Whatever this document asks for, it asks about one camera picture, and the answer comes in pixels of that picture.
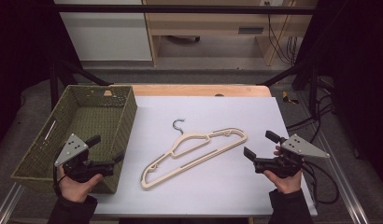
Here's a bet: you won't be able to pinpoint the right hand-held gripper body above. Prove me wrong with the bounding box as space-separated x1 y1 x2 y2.
253 133 332 179

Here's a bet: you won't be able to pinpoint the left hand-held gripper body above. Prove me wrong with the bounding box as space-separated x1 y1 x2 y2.
53 133 117 184

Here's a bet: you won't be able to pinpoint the green woven basket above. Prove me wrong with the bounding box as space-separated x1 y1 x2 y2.
10 84 138 194

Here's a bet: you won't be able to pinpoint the beige clothes hanger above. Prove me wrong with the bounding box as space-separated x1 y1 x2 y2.
140 118 248 191

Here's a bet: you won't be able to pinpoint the person's right hand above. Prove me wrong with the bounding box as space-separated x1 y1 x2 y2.
263 145 304 195

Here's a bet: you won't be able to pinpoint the person's left hand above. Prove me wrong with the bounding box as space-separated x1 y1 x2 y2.
57 165 105 204

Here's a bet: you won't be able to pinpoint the yellow and black clip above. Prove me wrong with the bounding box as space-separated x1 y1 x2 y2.
281 91 300 105

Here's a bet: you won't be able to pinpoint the black metal stand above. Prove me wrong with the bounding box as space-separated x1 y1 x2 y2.
258 59 320 117
49 59 113 110

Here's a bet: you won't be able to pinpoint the black curtain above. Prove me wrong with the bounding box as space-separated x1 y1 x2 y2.
292 0 383 189
0 0 83 152

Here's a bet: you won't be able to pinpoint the white cabinet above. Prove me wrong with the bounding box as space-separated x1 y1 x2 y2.
53 0 153 63

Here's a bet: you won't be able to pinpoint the light wooden cabinet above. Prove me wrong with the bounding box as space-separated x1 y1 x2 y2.
142 0 319 67

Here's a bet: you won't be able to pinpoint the black metal crossbar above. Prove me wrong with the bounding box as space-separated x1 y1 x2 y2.
52 3 317 16

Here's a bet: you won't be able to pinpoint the black floor cables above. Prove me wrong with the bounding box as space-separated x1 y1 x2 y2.
285 76 337 133

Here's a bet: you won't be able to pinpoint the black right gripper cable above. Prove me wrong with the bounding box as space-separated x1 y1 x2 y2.
301 160 341 205

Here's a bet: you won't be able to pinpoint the aluminium rail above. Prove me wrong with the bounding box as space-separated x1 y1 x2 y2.
296 90 372 224
0 182 25 224

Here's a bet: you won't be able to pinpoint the bundle of black cables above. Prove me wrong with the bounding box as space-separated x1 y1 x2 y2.
263 1 299 66

